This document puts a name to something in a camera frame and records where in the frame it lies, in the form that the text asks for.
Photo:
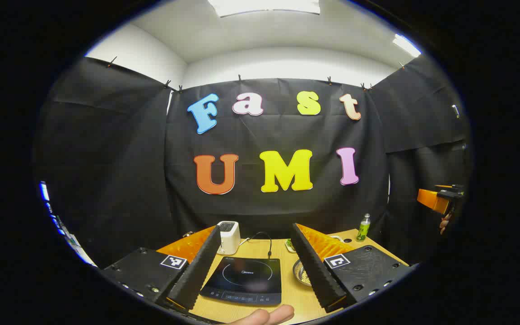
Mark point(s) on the black induction cooktop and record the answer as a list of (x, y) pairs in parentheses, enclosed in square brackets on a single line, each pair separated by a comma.
[(251, 282)]

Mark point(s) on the white toaster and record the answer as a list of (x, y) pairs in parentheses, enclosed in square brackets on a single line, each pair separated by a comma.
[(230, 238)]

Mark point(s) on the white sandwich plate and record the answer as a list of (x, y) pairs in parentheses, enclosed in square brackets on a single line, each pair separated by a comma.
[(290, 247)]

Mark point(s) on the green tea bottle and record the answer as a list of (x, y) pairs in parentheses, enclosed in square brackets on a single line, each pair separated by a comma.
[(363, 230)]

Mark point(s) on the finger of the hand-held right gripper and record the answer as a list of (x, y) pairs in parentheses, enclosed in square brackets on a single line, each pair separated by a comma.
[(431, 199)]

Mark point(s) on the small ceiling light panel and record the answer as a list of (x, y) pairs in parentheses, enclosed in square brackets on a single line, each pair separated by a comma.
[(406, 45)]

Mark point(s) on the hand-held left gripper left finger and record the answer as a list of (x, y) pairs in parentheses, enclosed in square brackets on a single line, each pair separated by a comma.
[(201, 266)]

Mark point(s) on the large ceiling light panel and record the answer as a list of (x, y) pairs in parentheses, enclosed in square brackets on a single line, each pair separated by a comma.
[(264, 6)]

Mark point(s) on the stainless steel pot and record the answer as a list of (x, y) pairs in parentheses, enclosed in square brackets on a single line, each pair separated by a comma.
[(299, 273)]

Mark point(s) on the row of black cloth clips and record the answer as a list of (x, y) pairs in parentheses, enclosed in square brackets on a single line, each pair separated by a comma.
[(239, 78)]

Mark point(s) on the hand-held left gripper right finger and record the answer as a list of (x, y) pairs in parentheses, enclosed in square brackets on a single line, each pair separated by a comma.
[(314, 271)]

